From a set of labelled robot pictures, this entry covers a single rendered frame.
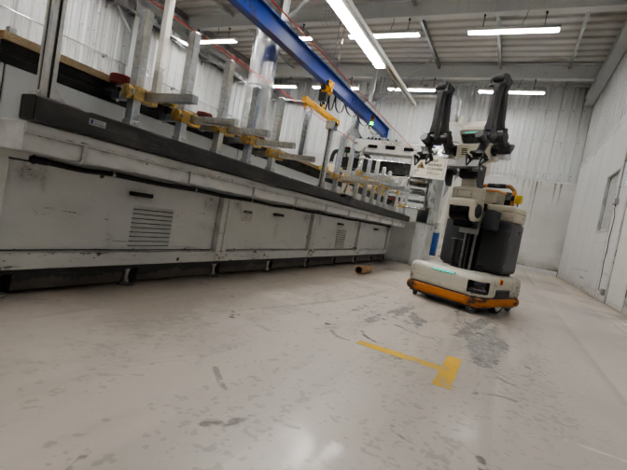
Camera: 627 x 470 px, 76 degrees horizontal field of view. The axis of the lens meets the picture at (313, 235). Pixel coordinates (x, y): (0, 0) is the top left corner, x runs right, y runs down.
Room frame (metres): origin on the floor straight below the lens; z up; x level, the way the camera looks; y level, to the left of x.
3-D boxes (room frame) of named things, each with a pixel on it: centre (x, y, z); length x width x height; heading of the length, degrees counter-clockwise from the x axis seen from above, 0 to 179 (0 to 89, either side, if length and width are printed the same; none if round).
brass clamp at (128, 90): (1.57, 0.76, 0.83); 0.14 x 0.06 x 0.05; 154
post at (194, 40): (1.78, 0.66, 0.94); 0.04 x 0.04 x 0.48; 64
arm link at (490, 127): (2.72, -1.04, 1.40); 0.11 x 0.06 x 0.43; 40
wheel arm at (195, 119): (1.79, 0.60, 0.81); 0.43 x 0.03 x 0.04; 64
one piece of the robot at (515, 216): (3.25, -1.32, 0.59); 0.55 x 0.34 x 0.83; 41
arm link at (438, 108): (3.05, -0.76, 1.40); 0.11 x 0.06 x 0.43; 40
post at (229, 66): (2.00, 0.55, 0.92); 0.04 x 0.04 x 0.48; 64
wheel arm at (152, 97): (1.57, 0.70, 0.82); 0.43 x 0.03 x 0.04; 64
